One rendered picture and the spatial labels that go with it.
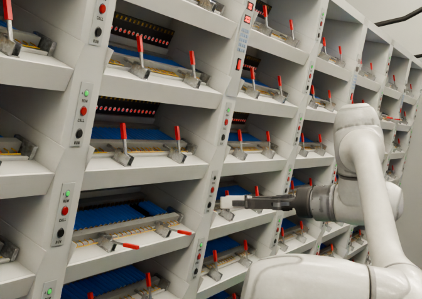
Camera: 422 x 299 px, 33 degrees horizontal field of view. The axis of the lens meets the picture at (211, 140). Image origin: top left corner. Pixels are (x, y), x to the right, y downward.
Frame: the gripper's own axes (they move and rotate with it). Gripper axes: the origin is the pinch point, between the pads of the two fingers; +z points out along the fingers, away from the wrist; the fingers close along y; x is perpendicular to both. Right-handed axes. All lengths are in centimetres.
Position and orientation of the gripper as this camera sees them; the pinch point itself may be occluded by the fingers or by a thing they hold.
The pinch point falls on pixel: (235, 201)
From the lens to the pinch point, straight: 183.4
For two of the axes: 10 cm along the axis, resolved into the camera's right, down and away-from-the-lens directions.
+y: -3.9, 0.0, -9.2
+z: -9.2, 0.2, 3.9
